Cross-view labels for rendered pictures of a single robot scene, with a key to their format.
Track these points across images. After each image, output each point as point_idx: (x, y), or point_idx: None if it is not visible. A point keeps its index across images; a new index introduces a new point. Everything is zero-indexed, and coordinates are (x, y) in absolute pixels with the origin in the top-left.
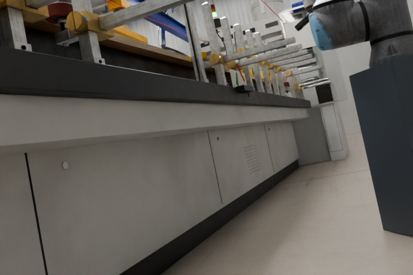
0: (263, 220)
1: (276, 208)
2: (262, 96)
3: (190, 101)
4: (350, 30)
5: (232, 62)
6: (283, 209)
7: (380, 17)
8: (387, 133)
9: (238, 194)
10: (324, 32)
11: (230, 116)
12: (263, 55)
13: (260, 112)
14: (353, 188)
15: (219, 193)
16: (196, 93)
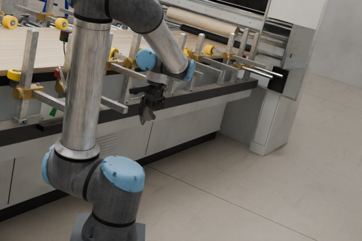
0: (36, 236)
1: (74, 221)
2: (109, 113)
3: None
4: (69, 190)
5: (60, 88)
6: (72, 228)
7: (97, 197)
8: None
9: (47, 190)
10: (46, 177)
11: (18, 149)
12: None
13: (105, 125)
14: (162, 235)
15: (8, 195)
16: None
